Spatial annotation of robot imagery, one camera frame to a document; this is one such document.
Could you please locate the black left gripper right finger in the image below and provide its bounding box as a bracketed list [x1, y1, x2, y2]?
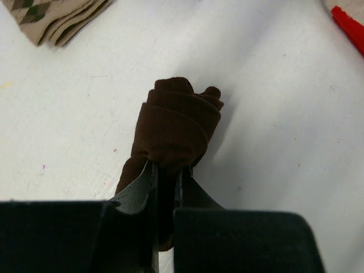
[173, 168, 325, 272]

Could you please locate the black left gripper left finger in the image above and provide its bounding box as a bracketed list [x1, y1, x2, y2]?
[1, 162, 159, 272]

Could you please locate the dark brown striped sock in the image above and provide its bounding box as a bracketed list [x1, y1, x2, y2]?
[116, 77, 224, 251]

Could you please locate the brown argyle sock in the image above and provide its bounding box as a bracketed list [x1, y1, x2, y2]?
[2, 0, 113, 47]

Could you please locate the red reindeer sock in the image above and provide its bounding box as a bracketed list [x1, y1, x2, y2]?
[330, 6, 363, 56]

